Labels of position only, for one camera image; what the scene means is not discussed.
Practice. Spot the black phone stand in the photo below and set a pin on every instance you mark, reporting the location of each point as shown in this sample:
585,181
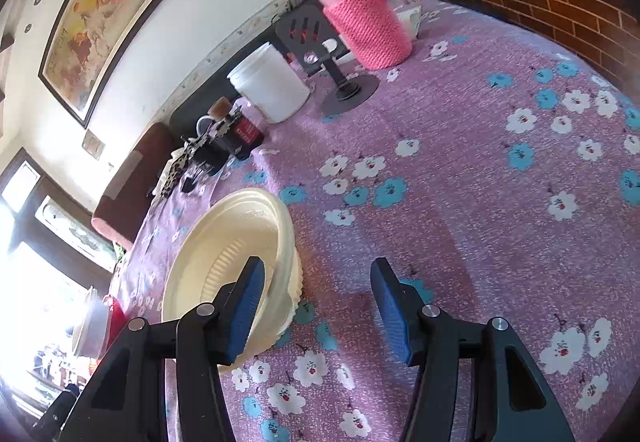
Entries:
305,36

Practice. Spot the white plastic jar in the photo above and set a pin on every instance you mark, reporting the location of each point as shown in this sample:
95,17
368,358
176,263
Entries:
270,86

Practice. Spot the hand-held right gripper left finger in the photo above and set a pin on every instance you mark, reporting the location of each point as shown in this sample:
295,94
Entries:
245,309

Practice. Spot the small beige dish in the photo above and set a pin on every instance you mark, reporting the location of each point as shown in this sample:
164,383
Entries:
225,242

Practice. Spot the dark framed window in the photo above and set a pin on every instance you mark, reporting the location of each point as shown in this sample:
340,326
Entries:
60,222

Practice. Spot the wall switch plate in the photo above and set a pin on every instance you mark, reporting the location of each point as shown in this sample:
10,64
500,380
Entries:
93,144

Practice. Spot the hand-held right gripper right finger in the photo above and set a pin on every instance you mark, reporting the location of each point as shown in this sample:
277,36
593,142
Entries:
395,317

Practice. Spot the dark jar with red label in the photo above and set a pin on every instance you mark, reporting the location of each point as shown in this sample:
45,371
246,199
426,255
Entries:
245,134

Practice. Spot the framed wall painting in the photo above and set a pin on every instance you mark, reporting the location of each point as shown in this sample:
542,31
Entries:
110,6

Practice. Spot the purple floral tablecloth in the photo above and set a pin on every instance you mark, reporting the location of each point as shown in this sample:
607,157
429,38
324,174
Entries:
450,171

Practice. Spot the brown armchair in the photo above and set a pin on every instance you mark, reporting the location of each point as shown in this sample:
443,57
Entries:
130,192

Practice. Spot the pink flask with knit sleeve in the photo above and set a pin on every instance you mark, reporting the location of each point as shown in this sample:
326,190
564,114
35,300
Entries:
365,26

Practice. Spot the leopard print cloth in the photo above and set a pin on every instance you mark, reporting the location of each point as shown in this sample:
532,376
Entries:
172,171

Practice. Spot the white ceramic bowl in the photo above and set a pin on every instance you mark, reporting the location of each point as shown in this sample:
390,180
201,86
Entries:
90,322

